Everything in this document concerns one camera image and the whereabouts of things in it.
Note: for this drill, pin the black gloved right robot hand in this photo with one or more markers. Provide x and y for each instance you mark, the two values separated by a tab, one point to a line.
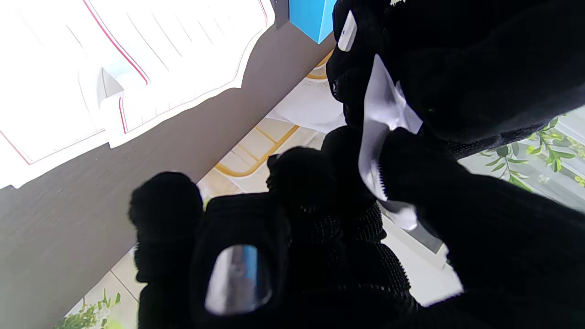
343	274

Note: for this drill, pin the blue file box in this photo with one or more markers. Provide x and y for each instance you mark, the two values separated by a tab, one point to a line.
311	16

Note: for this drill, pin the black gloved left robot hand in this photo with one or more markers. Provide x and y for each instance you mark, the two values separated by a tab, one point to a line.
480	68

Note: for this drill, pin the printed garden window backdrop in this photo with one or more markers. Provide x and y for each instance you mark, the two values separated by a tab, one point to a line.
256	141

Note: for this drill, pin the white peeled label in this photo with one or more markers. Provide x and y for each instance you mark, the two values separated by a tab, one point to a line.
379	105

